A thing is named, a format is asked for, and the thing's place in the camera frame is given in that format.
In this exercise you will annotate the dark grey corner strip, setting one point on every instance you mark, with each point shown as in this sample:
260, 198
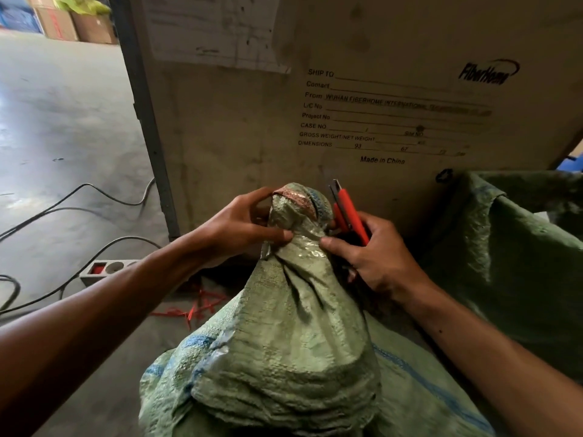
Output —
143, 109

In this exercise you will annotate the black plastic loop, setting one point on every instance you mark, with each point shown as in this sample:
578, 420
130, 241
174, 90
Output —
444, 176

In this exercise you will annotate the bundle of red ties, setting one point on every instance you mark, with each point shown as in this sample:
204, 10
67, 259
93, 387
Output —
200, 307

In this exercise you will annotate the white paper label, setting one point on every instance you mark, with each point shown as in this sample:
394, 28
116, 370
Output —
214, 31

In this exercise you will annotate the person's right thumb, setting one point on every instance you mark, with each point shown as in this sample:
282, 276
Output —
339, 250

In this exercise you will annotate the yellow-green cloth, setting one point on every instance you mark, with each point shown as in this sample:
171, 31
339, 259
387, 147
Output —
82, 3

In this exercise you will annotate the grey power strip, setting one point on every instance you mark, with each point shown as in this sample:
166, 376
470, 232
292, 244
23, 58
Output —
107, 269

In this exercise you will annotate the person's left thumb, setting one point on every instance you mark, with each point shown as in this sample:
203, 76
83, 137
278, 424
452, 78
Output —
273, 238

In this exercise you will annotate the green woven sack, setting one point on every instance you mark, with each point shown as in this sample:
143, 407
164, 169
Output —
296, 336
524, 268

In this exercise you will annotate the blue tarp bundle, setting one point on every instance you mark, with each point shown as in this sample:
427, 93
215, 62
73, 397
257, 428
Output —
18, 13

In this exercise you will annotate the person's left forearm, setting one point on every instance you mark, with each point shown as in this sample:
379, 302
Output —
91, 323

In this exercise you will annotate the brown cardboard box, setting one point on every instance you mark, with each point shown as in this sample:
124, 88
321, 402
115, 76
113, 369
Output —
95, 29
57, 23
41, 0

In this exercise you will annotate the person's right hand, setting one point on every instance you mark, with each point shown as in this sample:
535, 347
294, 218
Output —
387, 261

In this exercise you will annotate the person's right forearm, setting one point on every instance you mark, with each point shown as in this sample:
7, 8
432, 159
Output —
492, 359

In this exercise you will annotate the blue plastic object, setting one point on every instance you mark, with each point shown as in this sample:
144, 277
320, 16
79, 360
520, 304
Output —
573, 161

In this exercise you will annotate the open green woven sack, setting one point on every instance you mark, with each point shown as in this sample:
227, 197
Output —
524, 268

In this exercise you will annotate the person's left hand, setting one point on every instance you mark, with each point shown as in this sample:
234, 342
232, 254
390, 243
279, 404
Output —
227, 234

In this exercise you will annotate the large printed shipping crate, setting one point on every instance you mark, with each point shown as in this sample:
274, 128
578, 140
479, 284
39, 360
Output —
255, 131

